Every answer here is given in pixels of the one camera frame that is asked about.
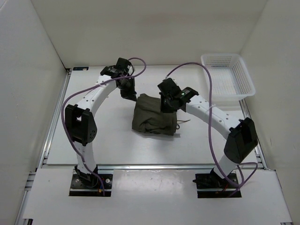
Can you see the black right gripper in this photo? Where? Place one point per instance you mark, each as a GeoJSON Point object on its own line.
{"type": "Point", "coordinates": [163, 109]}

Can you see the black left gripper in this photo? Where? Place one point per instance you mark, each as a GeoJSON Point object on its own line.
{"type": "Point", "coordinates": [131, 95]}

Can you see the olive green shorts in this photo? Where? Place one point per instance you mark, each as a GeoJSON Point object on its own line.
{"type": "Point", "coordinates": [149, 119]}

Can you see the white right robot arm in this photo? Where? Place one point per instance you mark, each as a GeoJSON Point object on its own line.
{"type": "Point", "coordinates": [240, 135]}

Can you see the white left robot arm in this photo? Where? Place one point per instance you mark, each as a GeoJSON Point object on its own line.
{"type": "Point", "coordinates": [78, 119]}

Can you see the blue label sticker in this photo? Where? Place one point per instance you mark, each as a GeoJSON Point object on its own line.
{"type": "Point", "coordinates": [80, 68]}

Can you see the white plastic mesh basket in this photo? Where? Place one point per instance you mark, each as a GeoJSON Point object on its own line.
{"type": "Point", "coordinates": [231, 81]}

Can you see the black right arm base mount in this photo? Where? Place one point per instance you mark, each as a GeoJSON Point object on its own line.
{"type": "Point", "coordinates": [208, 187]}

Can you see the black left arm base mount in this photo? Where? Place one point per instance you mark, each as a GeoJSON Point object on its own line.
{"type": "Point", "coordinates": [89, 185]}

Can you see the aluminium front rail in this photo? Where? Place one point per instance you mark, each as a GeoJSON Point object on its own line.
{"type": "Point", "coordinates": [146, 167]}

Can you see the aluminium left side rail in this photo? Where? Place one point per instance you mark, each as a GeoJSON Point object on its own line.
{"type": "Point", "coordinates": [43, 151]}

